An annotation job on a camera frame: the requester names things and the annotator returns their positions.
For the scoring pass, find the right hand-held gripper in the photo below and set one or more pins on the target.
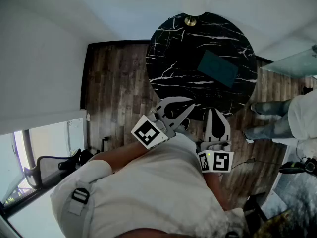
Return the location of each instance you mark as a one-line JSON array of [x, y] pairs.
[[219, 161]]

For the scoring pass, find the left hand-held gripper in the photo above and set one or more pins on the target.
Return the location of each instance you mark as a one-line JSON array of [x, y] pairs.
[[148, 133]]

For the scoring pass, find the black remote control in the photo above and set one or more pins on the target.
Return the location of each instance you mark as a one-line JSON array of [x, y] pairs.
[[212, 94]]

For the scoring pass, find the dark teal box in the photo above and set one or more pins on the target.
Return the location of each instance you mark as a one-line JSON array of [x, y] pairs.
[[218, 68]]

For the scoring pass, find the person's left forearm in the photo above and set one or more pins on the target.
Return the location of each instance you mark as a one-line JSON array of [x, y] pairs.
[[123, 155]]

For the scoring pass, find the person's right forearm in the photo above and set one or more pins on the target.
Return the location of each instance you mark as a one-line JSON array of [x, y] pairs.
[[215, 187]]

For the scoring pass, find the person's right hand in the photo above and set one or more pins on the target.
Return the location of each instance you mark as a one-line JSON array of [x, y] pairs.
[[218, 147]]

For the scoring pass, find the person's left hand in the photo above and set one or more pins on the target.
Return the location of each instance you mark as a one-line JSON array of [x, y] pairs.
[[159, 124]]

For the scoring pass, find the black floor stand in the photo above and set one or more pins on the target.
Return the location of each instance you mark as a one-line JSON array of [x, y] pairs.
[[104, 145]]

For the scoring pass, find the person's white shirt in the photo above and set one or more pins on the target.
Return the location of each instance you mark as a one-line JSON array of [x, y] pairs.
[[153, 187]]

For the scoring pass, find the black stand base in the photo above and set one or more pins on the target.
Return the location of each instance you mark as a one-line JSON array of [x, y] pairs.
[[255, 204]]

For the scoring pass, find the black device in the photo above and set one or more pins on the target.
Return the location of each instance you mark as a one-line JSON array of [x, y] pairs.
[[294, 167]]

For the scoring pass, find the glass partition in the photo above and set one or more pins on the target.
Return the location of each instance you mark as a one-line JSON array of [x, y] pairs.
[[294, 63]]

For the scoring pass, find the grey rug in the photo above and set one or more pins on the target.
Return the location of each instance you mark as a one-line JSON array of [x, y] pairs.
[[297, 195]]

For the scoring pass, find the black mesh office chair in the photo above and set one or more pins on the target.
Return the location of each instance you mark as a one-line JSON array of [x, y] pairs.
[[49, 165]]

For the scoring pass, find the window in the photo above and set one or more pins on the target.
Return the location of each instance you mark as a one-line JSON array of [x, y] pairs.
[[15, 167]]

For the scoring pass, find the white wall panel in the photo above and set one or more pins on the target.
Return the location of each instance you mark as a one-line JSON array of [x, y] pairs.
[[76, 135]]

